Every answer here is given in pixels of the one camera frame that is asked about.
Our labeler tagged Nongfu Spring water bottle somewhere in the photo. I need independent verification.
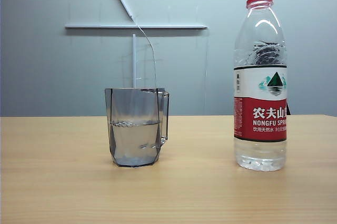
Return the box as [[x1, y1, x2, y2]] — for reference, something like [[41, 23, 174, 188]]
[[233, 0, 288, 172]]

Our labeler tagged long white horizontal bar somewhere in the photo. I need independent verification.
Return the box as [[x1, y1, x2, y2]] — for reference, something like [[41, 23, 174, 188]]
[[64, 23, 209, 30]]

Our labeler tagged thin curved white wire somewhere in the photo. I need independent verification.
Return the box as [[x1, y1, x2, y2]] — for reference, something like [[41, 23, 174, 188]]
[[134, 17, 158, 88]]

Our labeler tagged thin white vertical bar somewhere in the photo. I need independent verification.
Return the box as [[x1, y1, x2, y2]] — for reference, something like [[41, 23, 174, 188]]
[[131, 33, 137, 88]]

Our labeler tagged transparent grey plastic mug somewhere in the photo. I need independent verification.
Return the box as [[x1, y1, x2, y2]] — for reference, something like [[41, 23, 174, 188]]
[[104, 86, 171, 168]]

